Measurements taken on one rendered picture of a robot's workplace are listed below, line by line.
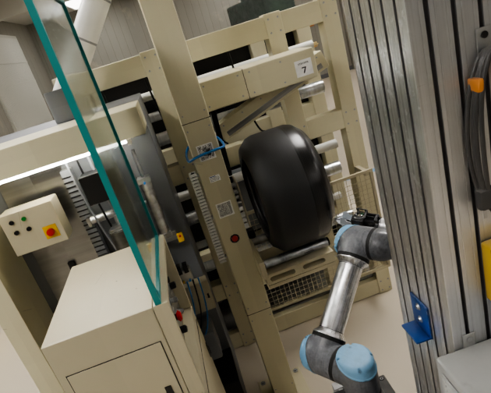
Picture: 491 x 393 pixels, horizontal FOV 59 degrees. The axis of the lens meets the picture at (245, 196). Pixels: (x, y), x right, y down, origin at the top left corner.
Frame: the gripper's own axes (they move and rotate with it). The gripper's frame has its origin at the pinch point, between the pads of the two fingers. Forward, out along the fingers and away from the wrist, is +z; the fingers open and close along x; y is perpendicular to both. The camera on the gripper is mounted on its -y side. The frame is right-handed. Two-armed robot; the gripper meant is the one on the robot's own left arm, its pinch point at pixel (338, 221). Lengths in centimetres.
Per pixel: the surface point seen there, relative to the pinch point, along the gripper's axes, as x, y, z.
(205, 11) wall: -791, -218, 768
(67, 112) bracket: 23, 79, 108
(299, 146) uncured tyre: -10.5, 34.9, 14.6
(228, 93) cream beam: -27, 52, 58
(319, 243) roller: 5.6, -13.3, 11.0
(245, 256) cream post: 27.2, -6.0, 40.6
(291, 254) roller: 16.8, -10.8, 20.6
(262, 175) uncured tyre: 8.1, 33.9, 24.7
